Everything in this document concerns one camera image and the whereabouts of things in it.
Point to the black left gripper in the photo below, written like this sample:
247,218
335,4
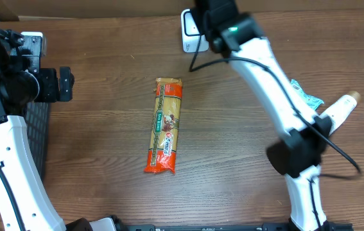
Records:
65,83

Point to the teal snack packet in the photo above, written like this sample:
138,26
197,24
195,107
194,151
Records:
312,101

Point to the spaghetti pasta packet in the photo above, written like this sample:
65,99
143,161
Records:
162,150

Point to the white tube gold cap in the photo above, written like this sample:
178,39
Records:
339,111

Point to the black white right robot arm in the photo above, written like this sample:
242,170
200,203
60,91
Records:
303,135

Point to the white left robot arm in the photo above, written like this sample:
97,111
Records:
24,203

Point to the white barcode scanner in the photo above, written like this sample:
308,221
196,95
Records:
190,34

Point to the dark grey plastic basket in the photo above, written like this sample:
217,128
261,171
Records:
37,121

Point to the black mounting rail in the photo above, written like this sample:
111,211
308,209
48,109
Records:
264,227

